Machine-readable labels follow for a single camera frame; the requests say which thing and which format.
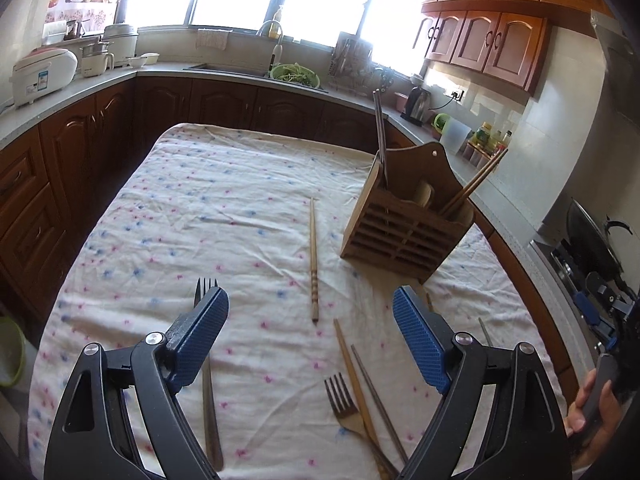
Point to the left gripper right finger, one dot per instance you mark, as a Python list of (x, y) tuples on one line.
[(524, 436)]

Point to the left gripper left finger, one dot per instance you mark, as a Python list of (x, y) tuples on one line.
[(91, 437)]

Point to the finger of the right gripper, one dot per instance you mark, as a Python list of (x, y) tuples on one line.
[(586, 307)]

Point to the steel utensil thin handle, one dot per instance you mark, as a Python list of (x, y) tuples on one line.
[(485, 332)]

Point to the light wooden chopstick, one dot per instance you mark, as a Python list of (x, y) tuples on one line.
[(368, 431), (314, 283)]

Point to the steel fork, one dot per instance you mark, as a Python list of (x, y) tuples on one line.
[(349, 417), (212, 438)]

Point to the gas stove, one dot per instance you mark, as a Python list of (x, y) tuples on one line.
[(571, 270)]

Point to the black wok on stove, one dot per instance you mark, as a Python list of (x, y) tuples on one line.
[(590, 244)]

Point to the green plastic bin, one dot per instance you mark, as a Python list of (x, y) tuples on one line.
[(12, 352)]

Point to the chopstick in holder right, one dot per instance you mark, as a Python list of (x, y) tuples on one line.
[(456, 202)]

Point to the condiment bottles rack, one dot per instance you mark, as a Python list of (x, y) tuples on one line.
[(484, 144)]

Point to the range hood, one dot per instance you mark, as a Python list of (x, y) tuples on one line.
[(622, 65)]

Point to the wooden utensil holder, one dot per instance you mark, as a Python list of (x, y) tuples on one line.
[(401, 222)]

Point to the floral white tablecloth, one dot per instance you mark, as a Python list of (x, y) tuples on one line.
[(233, 206)]

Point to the white plastic jug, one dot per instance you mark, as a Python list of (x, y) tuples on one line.
[(454, 135)]

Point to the lower wooden cabinets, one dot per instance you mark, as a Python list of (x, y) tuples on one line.
[(59, 175)]

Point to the wooden cabinets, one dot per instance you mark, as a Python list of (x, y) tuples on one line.
[(502, 39), (59, 175)]

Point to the black electric kettle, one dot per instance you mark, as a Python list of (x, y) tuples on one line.
[(418, 102)]

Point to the upper wooden cabinets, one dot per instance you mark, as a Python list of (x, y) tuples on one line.
[(502, 39)]

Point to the dish drying rack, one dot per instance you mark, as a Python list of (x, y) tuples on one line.
[(351, 63)]

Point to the white rice cooker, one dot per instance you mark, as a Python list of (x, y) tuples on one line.
[(40, 73)]

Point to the white blender appliance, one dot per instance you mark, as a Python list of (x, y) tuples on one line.
[(96, 59)]

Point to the green vegetable bowl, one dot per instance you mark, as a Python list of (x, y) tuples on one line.
[(295, 74)]

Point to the grey countertop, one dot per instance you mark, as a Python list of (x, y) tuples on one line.
[(523, 239)]

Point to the round white cooker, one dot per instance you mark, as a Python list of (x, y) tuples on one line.
[(121, 42)]

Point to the sink faucet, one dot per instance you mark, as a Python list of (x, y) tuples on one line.
[(273, 30)]

